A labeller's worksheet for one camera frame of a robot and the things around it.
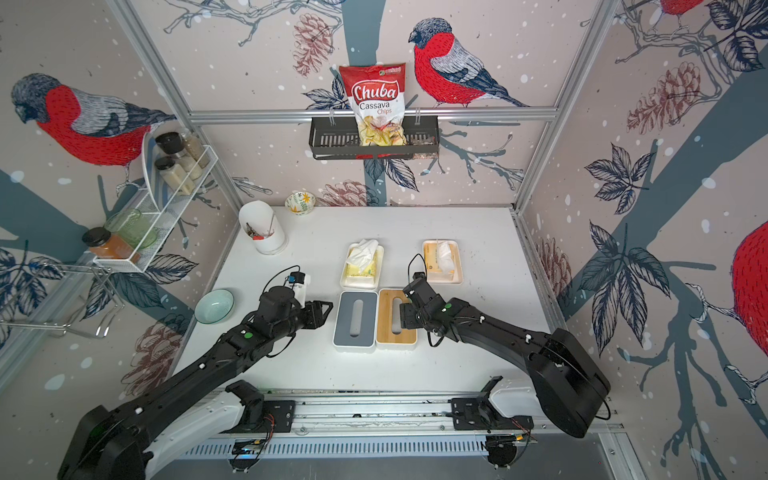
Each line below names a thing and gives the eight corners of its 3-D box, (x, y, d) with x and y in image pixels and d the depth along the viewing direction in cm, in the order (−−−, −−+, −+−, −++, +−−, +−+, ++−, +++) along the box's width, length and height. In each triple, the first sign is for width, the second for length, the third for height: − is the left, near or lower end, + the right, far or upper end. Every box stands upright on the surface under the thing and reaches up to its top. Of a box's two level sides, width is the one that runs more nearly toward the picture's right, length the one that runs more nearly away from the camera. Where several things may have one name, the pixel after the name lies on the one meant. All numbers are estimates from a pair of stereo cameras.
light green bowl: (195, 328, 91) (187, 321, 87) (209, 296, 98) (202, 289, 94) (230, 328, 91) (223, 321, 87) (241, 296, 98) (235, 289, 94)
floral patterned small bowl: (284, 216, 121) (281, 209, 118) (290, 199, 128) (287, 191, 124) (313, 216, 121) (311, 209, 118) (317, 199, 128) (315, 191, 124)
